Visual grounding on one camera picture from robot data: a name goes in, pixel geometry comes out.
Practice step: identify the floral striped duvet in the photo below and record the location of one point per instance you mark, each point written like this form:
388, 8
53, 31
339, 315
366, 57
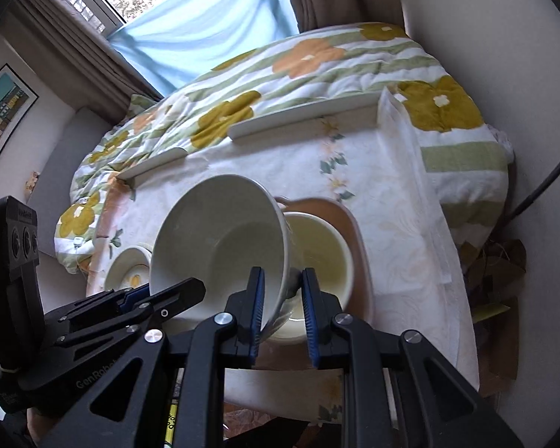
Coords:
270, 79

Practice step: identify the small wall ornament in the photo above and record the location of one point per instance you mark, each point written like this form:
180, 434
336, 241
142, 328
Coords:
31, 182

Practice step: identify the grey headboard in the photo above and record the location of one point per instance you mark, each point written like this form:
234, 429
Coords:
74, 149

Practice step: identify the white plate with orange flowers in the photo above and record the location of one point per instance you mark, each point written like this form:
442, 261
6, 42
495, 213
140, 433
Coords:
126, 268

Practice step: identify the cream floral tablecloth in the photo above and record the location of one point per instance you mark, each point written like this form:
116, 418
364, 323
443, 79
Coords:
392, 205

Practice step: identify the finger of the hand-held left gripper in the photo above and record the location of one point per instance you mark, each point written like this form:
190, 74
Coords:
182, 291
133, 296

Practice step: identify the white bowl with grey print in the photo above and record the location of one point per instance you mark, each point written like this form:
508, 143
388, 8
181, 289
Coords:
214, 242

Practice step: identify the light blue curtain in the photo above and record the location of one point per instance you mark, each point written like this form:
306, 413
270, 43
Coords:
205, 28

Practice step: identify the framed wall poster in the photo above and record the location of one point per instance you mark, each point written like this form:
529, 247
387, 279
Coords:
2, 116

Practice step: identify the cream bowl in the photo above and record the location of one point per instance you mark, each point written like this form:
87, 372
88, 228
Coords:
324, 261

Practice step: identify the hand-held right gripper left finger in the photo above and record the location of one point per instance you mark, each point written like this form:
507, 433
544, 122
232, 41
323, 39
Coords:
257, 310

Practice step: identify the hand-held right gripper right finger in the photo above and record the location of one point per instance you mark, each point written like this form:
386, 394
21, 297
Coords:
309, 317

